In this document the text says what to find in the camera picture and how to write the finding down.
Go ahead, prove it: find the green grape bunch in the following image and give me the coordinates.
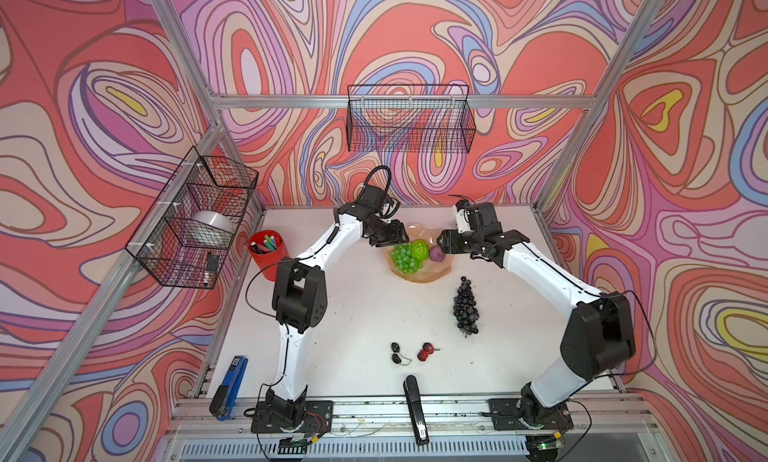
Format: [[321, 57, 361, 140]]
[[390, 244, 423, 275]]

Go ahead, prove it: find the dark purple grape bunch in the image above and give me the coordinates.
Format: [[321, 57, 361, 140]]
[[452, 276, 479, 336]]

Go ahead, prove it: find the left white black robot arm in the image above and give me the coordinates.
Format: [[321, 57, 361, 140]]
[[258, 185, 408, 431]]

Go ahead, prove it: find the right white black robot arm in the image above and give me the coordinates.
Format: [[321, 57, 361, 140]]
[[438, 198, 636, 429]]

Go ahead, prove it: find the pink fruit bowl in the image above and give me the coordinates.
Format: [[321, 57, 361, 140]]
[[383, 223, 452, 284]]

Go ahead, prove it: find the red pen cup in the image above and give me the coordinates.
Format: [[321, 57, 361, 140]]
[[248, 230, 289, 282]]

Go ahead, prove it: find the red cherries pair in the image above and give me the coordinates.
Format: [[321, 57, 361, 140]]
[[417, 342, 438, 362]]

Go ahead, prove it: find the black cherries pair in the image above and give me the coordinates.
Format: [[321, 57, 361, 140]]
[[390, 342, 412, 366]]

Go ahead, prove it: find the white tape roll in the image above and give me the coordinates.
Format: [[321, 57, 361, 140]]
[[192, 210, 235, 237]]

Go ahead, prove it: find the black stapler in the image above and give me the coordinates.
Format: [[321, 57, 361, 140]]
[[403, 375, 429, 446]]

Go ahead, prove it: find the blue stapler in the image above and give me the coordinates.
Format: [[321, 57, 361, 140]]
[[209, 356, 248, 421]]

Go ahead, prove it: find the back black wire basket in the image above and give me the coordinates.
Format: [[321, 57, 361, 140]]
[[346, 82, 476, 154]]

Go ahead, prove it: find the black wire basket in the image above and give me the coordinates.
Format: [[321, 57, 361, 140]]
[[346, 82, 476, 154], [125, 148, 258, 290]]

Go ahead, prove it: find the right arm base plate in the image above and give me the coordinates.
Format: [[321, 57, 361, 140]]
[[482, 397, 574, 432]]

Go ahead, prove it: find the left black wire basket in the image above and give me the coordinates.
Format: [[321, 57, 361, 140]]
[[125, 148, 258, 290]]

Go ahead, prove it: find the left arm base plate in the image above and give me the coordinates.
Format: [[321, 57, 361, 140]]
[[250, 400, 334, 435]]

